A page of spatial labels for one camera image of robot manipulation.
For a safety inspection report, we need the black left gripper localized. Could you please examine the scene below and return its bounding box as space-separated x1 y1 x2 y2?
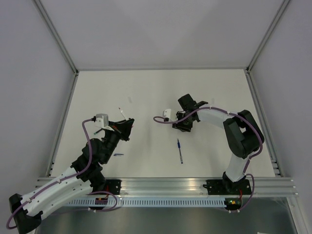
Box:
103 118 135 163

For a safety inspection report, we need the blue ballpoint pen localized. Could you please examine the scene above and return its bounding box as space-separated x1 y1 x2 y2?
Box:
177 138 183 164

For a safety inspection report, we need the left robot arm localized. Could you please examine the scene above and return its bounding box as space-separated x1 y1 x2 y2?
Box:
6 114 135 234

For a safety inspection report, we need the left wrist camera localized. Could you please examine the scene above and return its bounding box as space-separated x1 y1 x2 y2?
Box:
95 114 109 128

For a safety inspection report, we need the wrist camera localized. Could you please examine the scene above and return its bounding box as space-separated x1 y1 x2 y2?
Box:
162 109 172 120
95 114 109 128

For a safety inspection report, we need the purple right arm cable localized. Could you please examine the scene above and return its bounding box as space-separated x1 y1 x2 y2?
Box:
153 106 265 171

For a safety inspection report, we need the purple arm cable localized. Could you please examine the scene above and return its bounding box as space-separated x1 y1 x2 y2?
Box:
6 117 98 230
153 106 265 171

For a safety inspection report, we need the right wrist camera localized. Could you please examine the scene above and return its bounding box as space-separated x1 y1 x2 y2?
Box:
162 109 172 120

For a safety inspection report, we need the right aluminium frame post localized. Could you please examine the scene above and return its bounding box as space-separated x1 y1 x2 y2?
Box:
245 0 293 74

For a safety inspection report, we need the aluminium frame post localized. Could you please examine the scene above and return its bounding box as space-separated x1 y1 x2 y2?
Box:
245 0 293 74
32 0 78 75

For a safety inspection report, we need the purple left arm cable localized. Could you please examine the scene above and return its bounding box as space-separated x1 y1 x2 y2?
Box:
6 117 98 230

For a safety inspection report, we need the white slotted cable duct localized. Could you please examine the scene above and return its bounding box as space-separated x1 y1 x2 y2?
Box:
66 197 226 208

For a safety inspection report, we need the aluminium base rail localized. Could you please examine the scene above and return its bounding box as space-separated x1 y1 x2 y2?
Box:
36 177 299 197

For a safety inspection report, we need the left aluminium frame post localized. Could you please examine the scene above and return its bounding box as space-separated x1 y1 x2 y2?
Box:
32 0 78 75

